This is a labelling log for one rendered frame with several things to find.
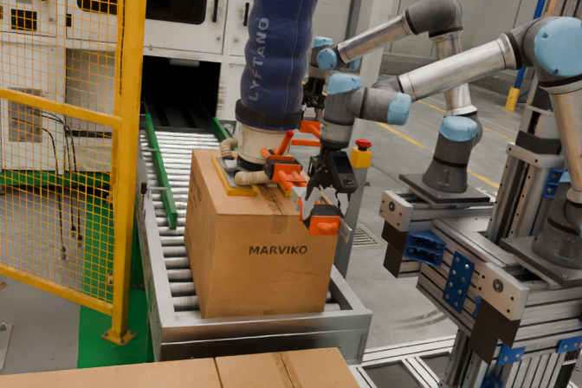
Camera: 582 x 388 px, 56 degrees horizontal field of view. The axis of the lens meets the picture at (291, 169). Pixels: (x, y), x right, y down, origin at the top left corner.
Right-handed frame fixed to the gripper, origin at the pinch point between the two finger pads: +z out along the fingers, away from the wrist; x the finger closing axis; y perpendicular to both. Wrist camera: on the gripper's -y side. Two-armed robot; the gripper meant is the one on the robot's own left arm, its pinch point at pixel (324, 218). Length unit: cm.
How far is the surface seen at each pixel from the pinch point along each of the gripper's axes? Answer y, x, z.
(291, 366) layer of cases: 10, -3, 53
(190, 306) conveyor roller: 45, 23, 55
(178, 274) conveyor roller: 64, 25, 54
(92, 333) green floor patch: 105, 55, 108
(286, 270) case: 30.2, -3.9, 32.6
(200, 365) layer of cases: 14, 24, 54
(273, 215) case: 30.2, 3.2, 13.3
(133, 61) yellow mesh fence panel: 99, 44, -17
